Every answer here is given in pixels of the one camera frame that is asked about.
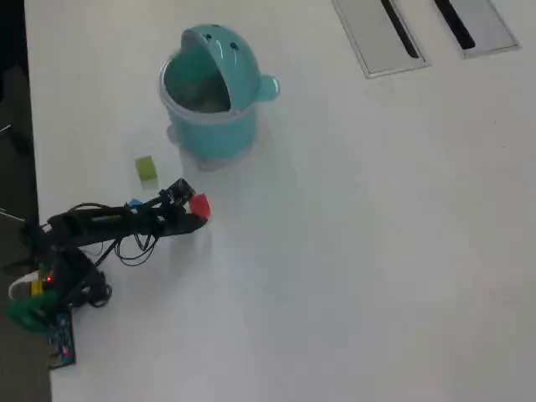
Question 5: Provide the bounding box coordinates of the white cable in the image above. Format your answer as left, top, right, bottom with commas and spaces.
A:
8, 270, 43, 301

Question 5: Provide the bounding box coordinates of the green lego block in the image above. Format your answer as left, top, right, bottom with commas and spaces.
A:
134, 155, 160, 183

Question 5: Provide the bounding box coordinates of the small wrist camera board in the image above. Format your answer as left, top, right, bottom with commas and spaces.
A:
160, 177, 197, 207

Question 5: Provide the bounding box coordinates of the thick black camera cable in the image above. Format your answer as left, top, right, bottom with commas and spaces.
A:
66, 202, 129, 215

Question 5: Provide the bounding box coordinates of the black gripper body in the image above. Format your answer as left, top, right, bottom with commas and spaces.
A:
147, 198, 186, 236

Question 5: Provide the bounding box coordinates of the teal whale-shaped bin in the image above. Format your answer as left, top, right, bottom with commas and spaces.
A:
157, 23, 281, 173

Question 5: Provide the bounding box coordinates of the thin black wire bundle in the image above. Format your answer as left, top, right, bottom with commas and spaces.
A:
92, 230, 159, 268

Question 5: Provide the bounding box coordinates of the wide silver table cable hatch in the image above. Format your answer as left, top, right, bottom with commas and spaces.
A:
332, 0, 432, 80

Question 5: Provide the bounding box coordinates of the green table clamp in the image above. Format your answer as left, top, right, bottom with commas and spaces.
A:
3, 291, 59, 335

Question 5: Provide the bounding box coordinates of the blue controller circuit board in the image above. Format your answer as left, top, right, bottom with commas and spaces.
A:
47, 310, 79, 370

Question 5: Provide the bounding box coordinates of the narrow silver table cable hatch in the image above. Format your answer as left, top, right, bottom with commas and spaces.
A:
433, 0, 523, 59

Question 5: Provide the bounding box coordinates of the red lego block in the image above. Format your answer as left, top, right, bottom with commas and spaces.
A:
188, 192, 212, 220

